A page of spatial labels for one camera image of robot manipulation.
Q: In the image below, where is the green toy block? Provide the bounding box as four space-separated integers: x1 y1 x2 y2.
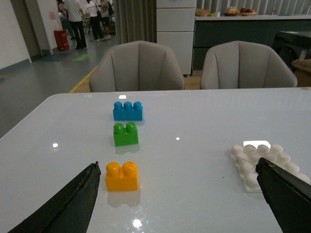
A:
113 122 138 147

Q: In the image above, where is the fruit bowl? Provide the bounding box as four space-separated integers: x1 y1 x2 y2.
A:
240 8 257 16

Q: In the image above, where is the blue toy block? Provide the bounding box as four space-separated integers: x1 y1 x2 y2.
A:
113 101 144 121

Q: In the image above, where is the grey armchair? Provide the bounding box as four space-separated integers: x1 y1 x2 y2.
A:
201 41 297 90
89 41 185 92

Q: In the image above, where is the grey curtain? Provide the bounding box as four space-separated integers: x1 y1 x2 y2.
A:
114 0 156 44

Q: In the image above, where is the person in black trousers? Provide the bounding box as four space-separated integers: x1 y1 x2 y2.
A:
64 0 87 50

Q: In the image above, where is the right grey armchair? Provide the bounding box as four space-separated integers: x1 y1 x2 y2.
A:
201 41 297 90

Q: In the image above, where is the yellow toy block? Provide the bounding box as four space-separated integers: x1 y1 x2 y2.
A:
105 161 139 192

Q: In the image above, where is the left grey armchair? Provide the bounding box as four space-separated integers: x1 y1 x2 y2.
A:
89 41 185 92

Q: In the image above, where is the person in white shirt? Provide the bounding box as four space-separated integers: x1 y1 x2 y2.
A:
86 0 103 42

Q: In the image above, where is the dark counter cabinet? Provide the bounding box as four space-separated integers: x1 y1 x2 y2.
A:
192 16 311 70

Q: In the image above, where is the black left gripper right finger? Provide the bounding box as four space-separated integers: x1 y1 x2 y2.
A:
256 158 311 233

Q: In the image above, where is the white studded base plate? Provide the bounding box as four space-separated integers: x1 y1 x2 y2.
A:
229 144 311 194

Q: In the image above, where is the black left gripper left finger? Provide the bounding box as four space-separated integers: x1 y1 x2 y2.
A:
10 162 101 233

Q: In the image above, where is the red bin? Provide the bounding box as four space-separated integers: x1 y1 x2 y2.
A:
53 30 69 51

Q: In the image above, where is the white drawer cabinet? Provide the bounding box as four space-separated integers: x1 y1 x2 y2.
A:
156 0 197 75

